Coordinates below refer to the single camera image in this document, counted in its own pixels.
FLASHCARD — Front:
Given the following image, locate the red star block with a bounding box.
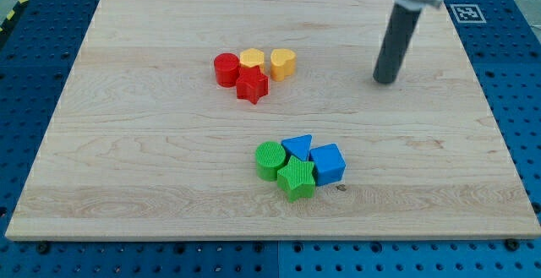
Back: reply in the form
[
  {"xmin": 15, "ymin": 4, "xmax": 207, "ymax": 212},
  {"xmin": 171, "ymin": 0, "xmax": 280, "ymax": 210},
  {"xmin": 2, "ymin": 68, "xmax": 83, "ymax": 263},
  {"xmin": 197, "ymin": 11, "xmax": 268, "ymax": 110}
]
[{"xmin": 236, "ymin": 66, "xmax": 269, "ymax": 105}]

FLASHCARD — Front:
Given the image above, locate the green cylinder block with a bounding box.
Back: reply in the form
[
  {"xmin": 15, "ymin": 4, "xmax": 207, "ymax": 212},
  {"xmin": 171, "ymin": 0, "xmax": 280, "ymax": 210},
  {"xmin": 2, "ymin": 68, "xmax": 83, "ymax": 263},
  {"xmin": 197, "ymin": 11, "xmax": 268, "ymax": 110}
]
[{"xmin": 254, "ymin": 141, "xmax": 287, "ymax": 182}]

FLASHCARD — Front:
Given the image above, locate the yellow hexagon block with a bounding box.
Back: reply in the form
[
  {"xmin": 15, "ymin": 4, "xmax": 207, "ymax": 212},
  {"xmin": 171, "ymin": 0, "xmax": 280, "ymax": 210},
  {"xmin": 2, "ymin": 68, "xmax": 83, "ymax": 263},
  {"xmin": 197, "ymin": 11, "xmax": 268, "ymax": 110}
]
[{"xmin": 239, "ymin": 48, "xmax": 265, "ymax": 73}]

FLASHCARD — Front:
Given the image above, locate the white fiducial marker tag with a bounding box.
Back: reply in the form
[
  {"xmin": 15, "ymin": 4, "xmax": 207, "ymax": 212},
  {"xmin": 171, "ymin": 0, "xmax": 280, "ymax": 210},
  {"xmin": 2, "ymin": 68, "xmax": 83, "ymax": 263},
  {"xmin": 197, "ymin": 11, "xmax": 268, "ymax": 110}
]
[{"xmin": 450, "ymin": 3, "xmax": 486, "ymax": 24}]

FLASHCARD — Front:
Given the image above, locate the wooden board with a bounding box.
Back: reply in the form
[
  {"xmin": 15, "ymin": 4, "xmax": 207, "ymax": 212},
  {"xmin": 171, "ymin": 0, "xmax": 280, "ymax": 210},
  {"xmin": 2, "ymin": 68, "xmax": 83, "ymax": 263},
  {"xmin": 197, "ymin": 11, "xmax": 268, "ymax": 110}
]
[{"xmin": 6, "ymin": 0, "xmax": 540, "ymax": 241}]

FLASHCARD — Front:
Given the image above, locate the yellow heart block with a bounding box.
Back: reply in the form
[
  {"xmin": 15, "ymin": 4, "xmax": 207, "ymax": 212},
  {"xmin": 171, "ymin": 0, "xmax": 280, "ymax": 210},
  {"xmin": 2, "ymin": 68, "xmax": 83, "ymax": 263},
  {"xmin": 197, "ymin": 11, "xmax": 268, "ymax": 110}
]
[{"xmin": 270, "ymin": 48, "xmax": 297, "ymax": 81}]

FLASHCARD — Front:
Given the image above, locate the red cylinder block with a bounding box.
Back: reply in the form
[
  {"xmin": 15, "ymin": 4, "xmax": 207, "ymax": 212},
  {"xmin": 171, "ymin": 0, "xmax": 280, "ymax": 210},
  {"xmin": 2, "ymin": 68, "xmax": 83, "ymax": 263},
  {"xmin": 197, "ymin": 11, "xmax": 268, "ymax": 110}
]
[{"xmin": 213, "ymin": 52, "xmax": 239, "ymax": 88}]

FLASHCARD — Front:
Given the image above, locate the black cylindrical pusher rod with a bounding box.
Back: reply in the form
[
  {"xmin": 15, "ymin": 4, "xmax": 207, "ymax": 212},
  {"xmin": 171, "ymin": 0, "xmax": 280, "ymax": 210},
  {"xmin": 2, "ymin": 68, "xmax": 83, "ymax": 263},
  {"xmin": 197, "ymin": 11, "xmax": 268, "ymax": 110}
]
[{"xmin": 373, "ymin": 3, "xmax": 421, "ymax": 84}]

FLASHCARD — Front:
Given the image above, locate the blue cube block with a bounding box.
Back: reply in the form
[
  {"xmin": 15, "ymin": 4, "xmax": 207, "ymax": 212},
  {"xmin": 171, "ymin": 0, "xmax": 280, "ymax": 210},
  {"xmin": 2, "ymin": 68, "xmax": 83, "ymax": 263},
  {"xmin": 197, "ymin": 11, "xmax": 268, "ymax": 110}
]
[{"xmin": 309, "ymin": 144, "xmax": 346, "ymax": 186}]

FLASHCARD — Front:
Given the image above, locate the blue triangle block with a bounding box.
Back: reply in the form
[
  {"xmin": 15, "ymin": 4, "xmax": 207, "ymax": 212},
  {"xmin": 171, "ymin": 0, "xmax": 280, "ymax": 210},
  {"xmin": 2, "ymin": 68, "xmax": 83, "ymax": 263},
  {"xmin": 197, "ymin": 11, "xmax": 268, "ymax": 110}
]
[{"xmin": 281, "ymin": 134, "xmax": 313, "ymax": 161}]

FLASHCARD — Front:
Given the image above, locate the green star block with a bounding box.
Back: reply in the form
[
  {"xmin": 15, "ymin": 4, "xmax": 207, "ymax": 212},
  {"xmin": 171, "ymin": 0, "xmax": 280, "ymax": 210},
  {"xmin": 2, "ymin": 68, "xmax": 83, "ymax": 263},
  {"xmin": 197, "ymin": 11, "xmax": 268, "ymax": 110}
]
[{"xmin": 276, "ymin": 155, "xmax": 316, "ymax": 203}]

